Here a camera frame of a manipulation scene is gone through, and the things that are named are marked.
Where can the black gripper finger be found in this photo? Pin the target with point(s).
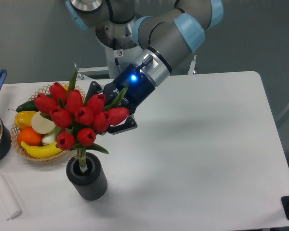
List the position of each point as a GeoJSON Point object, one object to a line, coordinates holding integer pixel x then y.
{"type": "Point", "coordinates": [128, 124]}
{"type": "Point", "coordinates": [94, 88]}

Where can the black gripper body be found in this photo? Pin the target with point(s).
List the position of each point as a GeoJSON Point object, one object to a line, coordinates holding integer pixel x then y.
{"type": "Point", "coordinates": [139, 88]}

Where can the red tulip bouquet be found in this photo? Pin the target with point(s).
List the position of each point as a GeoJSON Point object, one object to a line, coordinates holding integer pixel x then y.
{"type": "Point", "coordinates": [80, 121]}

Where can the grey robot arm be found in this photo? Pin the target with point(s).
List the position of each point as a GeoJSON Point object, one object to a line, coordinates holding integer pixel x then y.
{"type": "Point", "coordinates": [143, 51]}

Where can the dark grey ribbed vase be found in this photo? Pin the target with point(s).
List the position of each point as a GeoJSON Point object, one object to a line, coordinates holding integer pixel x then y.
{"type": "Point", "coordinates": [92, 184]}

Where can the white round onion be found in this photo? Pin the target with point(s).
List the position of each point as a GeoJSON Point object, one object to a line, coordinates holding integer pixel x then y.
{"type": "Point", "coordinates": [41, 125]}

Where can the green cucumber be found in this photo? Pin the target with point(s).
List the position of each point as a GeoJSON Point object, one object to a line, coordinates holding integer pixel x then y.
{"type": "Point", "coordinates": [27, 106]}

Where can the white garlic bulb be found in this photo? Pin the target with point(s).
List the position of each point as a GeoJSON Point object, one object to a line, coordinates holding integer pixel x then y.
{"type": "Point", "coordinates": [51, 137]}

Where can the yellow bell pepper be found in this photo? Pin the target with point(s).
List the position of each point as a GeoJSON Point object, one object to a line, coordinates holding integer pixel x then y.
{"type": "Point", "coordinates": [23, 119]}

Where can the orange fruit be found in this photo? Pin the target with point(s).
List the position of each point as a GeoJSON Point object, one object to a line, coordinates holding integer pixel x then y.
{"type": "Point", "coordinates": [30, 137]}

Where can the yellow banana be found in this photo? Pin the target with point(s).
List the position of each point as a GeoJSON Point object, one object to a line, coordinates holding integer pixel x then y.
{"type": "Point", "coordinates": [46, 151]}

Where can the white folded cloth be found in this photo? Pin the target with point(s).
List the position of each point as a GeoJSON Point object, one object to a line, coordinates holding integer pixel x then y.
{"type": "Point", "coordinates": [9, 205]}

